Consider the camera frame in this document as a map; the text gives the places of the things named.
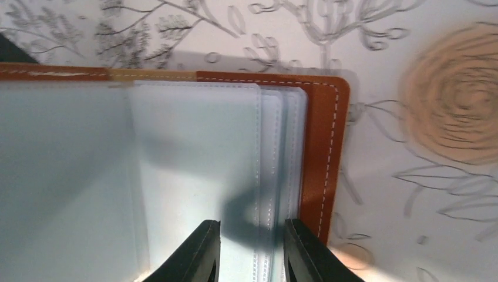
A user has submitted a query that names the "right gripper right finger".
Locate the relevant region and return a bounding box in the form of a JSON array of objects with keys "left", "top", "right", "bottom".
[{"left": 283, "top": 219, "right": 363, "bottom": 282}]

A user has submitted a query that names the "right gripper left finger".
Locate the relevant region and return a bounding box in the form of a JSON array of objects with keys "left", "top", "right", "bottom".
[{"left": 144, "top": 220, "right": 220, "bottom": 282}]

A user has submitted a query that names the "brown leather card holder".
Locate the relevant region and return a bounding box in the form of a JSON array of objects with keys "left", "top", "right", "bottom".
[{"left": 1, "top": 63, "right": 350, "bottom": 281}]

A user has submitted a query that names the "floral table mat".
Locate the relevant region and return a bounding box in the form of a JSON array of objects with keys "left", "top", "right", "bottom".
[{"left": 1, "top": 1, "right": 497, "bottom": 281}]

